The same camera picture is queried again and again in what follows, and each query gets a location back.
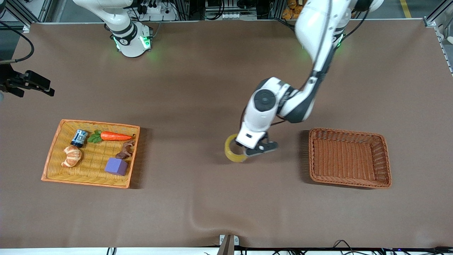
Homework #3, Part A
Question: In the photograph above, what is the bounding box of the yellowish clear tape roll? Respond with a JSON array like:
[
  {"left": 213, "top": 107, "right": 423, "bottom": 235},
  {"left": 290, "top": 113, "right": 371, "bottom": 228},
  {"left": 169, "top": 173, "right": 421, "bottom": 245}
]
[{"left": 224, "top": 133, "right": 249, "bottom": 163}]

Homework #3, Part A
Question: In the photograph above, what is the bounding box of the small blue can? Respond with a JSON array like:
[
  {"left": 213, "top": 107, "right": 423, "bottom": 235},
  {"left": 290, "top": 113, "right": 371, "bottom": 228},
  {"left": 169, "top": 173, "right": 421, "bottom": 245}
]
[{"left": 70, "top": 129, "right": 88, "bottom": 148}]

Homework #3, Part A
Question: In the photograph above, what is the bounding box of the toy croissant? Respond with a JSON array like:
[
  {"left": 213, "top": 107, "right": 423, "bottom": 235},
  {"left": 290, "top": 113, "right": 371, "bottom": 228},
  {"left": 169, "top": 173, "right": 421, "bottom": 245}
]
[{"left": 61, "top": 146, "right": 83, "bottom": 168}]

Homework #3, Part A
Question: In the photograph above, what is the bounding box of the orange wicker tray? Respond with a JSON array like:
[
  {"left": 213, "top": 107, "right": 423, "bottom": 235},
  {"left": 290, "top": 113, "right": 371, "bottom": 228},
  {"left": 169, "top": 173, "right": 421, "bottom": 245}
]
[{"left": 41, "top": 119, "right": 141, "bottom": 189}]

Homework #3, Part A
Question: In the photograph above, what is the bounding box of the toy carrot with green leaves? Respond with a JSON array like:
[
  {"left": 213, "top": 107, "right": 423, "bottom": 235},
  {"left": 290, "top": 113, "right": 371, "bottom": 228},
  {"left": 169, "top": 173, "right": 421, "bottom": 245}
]
[{"left": 87, "top": 130, "right": 133, "bottom": 144}]

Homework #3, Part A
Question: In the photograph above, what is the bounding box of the brown wicker basket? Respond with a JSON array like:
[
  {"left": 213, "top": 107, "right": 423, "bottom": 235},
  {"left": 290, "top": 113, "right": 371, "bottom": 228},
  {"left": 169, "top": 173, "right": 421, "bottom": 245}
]
[{"left": 308, "top": 127, "right": 392, "bottom": 189}]

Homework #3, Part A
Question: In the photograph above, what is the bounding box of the brown table cover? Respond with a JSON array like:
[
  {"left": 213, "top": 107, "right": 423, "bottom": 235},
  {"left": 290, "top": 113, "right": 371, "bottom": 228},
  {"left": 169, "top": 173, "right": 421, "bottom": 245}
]
[{"left": 0, "top": 19, "right": 453, "bottom": 249}]

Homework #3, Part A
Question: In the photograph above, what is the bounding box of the brown twisted toy piece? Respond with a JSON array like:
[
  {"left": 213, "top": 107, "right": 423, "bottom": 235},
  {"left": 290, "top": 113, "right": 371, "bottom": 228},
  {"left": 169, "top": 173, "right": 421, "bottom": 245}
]
[{"left": 114, "top": 135, "right": 137, "bottom": 160}]

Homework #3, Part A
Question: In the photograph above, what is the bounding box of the purple foam block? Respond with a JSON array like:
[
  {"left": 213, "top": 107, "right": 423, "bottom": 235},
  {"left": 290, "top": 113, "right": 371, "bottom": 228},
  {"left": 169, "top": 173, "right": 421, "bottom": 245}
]
[{"left": 104, "top": 158, "right": 128, "bottom": 176}]

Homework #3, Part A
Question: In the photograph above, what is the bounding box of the small white socket strip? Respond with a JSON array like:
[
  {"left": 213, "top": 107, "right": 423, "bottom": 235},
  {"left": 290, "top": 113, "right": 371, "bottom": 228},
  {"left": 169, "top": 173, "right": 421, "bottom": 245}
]
[{"left": 221, "top": 12, "right": 257, "bottom": 20}]

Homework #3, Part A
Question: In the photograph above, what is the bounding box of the pile of orange toys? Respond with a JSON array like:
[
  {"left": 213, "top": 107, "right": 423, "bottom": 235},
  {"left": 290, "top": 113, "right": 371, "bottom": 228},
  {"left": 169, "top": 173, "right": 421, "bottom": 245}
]
[{"left": 282, "top": 0, "right": 301, "bottom": 20}]

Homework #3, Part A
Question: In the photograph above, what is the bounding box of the white power strip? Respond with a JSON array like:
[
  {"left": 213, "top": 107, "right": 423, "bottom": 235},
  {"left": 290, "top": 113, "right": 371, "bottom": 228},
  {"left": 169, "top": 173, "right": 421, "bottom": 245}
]
[{"left": 136, "top": 0, "right": 178, "bottom": 22}]

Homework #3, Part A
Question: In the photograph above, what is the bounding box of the aluminium frame post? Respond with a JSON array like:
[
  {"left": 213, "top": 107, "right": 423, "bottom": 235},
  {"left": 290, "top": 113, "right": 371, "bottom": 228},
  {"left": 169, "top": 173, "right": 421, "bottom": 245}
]
[
  {"left": 0, "top": 0, "right": 54, "bottom": 33},
  {"left": 423, "top": 0, "right": 453, "bottom": 75}
]

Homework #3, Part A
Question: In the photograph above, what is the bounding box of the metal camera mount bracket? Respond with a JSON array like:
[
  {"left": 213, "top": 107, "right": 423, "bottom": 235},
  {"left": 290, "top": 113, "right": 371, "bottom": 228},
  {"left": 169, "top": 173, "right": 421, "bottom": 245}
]
[{"left": 217, "top": 234, "right": 240, "bottom": 255}]

